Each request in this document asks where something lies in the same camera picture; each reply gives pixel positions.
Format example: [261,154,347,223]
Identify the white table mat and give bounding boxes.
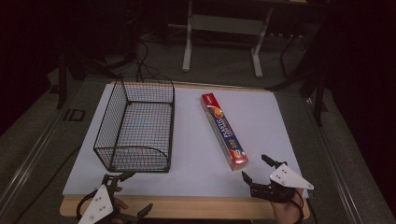
[62,81,309,199]

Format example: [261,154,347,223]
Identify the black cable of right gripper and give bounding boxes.
[290,189,305,224]

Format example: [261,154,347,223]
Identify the black metal stand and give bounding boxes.
[56,50,69,110]
[266,29,330,128]

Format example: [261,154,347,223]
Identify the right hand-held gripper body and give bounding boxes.
[249,161,315,204]

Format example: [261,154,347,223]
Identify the person's left hand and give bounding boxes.
[111,186,130,224]

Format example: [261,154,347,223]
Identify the red plastic wrap box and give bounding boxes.
[200,92,249,172]

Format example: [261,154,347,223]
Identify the black wire mesh basket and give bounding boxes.
[92,74,176,174]

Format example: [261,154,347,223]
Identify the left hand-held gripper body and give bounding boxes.
[78,173,140,224]

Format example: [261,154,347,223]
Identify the person's right hand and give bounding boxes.
[270,188,305,224]

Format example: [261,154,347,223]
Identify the bundle of black floor cables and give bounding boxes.
[102,31,176,86]

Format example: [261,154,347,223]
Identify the white metal stand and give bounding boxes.
[181,0,276,79]

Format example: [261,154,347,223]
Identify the thin black floor cable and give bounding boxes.
[12,145,82,224]

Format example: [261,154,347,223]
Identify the aluminium floor rail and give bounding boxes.
[0,88,74,214]
[302,95,366,224]

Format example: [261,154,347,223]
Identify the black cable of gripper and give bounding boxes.
[290,189,305,224]
[76,189,98,220]

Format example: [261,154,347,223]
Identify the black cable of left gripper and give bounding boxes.
[76,189,98,220]

